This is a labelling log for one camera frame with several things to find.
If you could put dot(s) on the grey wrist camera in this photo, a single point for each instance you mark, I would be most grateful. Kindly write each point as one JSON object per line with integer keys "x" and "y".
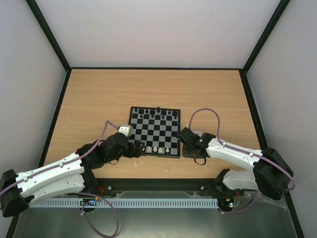
{"x": 197, "y": 132}
{"x": 126, "y": 130}

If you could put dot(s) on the black enclosure frame post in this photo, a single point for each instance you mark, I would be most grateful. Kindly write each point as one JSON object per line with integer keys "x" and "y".
{"x": 48, "y": 33}

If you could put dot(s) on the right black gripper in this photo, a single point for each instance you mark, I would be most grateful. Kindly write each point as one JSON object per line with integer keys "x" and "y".
{"x": 189, "y": 150}

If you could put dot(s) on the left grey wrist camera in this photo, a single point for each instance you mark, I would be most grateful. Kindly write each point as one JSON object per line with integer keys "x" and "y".
{"x": 126, "y": 130}

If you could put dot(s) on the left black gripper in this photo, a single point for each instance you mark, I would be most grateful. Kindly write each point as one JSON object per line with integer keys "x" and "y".
{"x": 138, "y": 150}

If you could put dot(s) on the white slotted cable duct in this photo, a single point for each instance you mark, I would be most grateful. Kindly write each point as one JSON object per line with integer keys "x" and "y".
{"x": 127, "y": 203}

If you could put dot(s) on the black and silver chessboard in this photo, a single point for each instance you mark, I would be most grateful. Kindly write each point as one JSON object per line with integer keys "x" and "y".
{"x": 156, "y": 130}

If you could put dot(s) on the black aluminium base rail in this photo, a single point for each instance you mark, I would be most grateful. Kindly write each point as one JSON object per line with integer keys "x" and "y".
{"x": 111, "y": 186}

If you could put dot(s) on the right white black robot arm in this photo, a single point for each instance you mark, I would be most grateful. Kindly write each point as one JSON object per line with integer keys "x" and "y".
{"x": 265, "y": 170}

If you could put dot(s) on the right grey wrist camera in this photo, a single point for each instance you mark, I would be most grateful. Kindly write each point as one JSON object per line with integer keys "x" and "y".
{"x": 197, "y": 132}

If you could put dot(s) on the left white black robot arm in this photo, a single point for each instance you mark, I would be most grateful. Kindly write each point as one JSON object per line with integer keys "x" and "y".
{"x": 72, "y": 174}

